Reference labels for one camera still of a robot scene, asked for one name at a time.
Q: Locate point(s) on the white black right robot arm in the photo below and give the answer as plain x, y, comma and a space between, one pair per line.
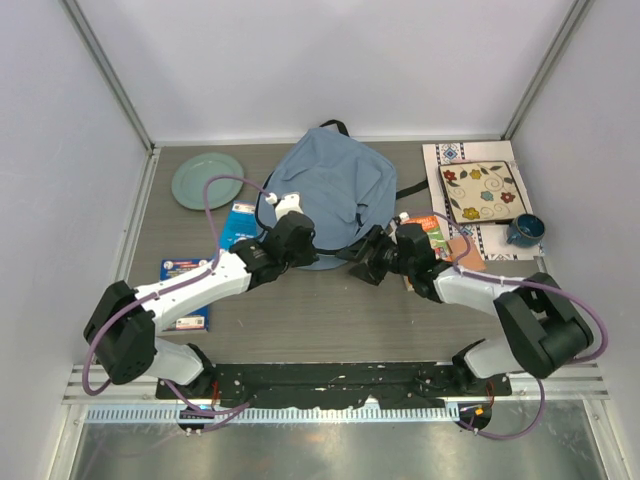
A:
541, 329

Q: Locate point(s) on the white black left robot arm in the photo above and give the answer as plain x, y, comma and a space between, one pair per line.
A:
124, 330

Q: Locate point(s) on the light blue student backpack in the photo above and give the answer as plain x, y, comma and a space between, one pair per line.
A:
346, 188

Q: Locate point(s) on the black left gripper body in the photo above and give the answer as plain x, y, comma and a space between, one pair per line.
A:
305, 257

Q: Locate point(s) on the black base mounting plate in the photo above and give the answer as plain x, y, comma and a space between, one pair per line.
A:
333, 386

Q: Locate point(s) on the dark blue ceramic mug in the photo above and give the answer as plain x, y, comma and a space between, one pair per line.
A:
525, 231

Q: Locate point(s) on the floral square ceramic plate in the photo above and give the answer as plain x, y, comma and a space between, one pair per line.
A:
481, 192

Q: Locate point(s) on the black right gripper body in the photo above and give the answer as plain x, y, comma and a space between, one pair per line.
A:
386, 255

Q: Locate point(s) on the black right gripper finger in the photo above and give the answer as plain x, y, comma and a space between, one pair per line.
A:
371, 272
357, 251

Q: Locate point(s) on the light blue treehouse book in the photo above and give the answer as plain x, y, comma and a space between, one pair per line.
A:
239, 225

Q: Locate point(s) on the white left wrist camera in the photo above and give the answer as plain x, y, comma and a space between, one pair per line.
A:
285, 204

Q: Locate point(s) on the slotted white cable duct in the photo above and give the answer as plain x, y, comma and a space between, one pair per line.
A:
174, 413

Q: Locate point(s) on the orange treehouse book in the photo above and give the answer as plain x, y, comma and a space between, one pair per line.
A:
435, 235

